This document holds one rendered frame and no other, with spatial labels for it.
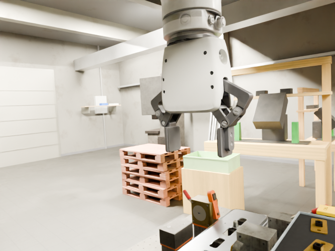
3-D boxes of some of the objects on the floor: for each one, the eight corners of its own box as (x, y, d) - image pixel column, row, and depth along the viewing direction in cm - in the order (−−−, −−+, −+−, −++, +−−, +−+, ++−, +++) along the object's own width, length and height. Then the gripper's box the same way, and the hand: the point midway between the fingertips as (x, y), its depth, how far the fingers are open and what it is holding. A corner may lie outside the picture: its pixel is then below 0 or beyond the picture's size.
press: (192, 155, 778) (188, 71, 759) (165, 162, 691) (160, 68, 673) (162, 151, 868) (158, 76, 849) (135, 158, 782) (129, 74, 763)
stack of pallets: (195, 192, 438) (193, 147, 432) (165, 207, 382) (162, 154, 377) (151, 183, 513) (149, 143, 507) (120, 193, 457) (117, 149, 452)
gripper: (132, 43, 39) (138, 153, 41) (237, 11, 28) (242, 165, 30) (163, 49, 45) (168, 146, 46) (261, 25, 34) (264, 153, 35)
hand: (197, 147), depth 38 cm, fingers open, 8 cm apart
